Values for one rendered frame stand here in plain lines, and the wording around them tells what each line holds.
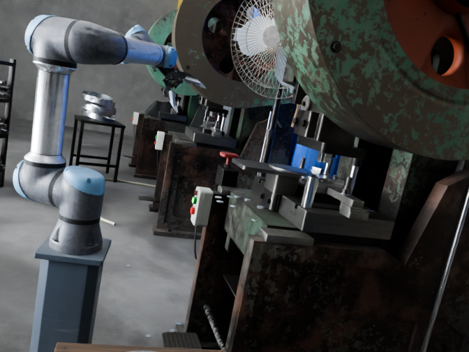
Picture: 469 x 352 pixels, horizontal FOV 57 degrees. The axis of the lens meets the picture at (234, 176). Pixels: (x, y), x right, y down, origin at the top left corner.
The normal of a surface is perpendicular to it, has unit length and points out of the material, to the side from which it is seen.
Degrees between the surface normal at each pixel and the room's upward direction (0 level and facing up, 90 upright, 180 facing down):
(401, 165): 90
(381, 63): 90
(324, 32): 90
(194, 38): 90
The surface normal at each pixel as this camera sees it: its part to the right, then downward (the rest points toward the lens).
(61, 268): 0.14, 0.20
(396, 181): -0.94, -0.13
